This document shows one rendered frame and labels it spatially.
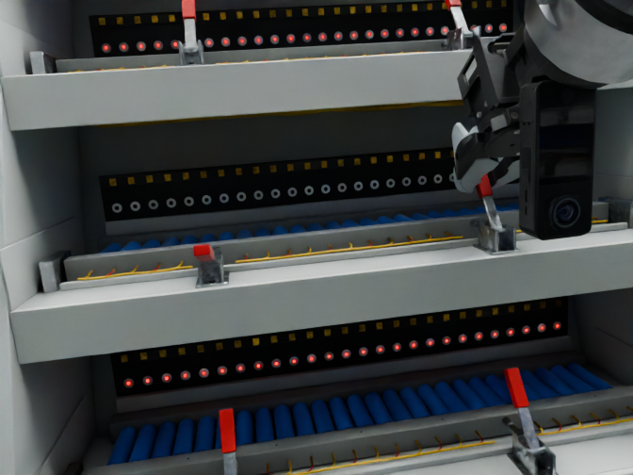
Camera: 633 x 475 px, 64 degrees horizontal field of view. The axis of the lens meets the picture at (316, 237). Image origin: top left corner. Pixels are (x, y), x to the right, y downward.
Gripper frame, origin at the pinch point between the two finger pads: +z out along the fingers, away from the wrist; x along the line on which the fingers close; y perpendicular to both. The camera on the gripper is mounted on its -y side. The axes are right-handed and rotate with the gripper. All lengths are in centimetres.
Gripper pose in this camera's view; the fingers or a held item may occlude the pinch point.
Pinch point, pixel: (476, 188)
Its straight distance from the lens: 54.1
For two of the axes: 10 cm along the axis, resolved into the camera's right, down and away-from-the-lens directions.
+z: -0.9, 3.3, 9.4
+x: -9.9, 1.0, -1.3
